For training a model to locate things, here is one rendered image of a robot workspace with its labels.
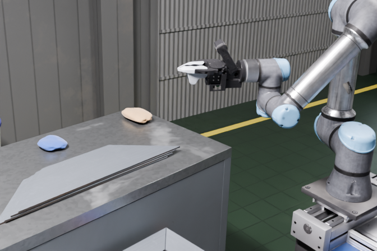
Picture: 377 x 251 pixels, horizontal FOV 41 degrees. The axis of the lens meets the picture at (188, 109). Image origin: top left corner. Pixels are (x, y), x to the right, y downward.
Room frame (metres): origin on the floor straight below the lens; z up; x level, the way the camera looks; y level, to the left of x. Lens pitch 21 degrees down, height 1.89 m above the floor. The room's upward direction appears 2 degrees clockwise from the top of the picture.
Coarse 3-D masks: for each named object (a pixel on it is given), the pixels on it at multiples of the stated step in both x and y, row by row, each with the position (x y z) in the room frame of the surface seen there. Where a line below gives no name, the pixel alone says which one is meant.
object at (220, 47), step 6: (216, 42) 1.54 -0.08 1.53; (222, 42) 1.53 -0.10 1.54; (216, 48) 1.53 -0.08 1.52; (222, 48) 1.52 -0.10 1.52; (222, 54) 1.52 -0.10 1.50; (228, 54) 1.53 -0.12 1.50; (228, 60) 1.53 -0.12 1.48; (228, 66) 1.53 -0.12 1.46; (234, 66) 1.54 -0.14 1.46; (234, 72) 1.54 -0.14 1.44
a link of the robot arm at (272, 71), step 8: (264, 64) 1.56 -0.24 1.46; (272, 64) 1.56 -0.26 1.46; (280, 64) 1.57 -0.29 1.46; (288, 64) 1.58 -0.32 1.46; (264, 72) 1.55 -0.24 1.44; (272, 72) 1.55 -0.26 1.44; (280, 72) 1.56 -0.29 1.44; (288, 72) 1.56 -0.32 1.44; (264, 80) 1.56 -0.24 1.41; (272, 80) 1.55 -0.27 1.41; (280, 80) 1.57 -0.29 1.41
